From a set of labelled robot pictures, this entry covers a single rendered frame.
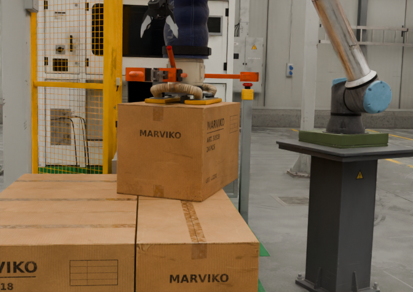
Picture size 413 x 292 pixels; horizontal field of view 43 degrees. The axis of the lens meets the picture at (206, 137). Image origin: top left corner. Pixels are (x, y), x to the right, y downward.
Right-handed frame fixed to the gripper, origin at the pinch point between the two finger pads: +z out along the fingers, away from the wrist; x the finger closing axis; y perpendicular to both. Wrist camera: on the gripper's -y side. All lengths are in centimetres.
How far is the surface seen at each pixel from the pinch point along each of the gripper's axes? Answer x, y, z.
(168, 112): -1.7, 9.7, 29.9
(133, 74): 0.6, -24.1, 14.5
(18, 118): 133, 103, 45
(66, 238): 11, -54, 67
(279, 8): 75, 1010, -144
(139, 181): 11, 11, 61
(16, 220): 37, -42, 67
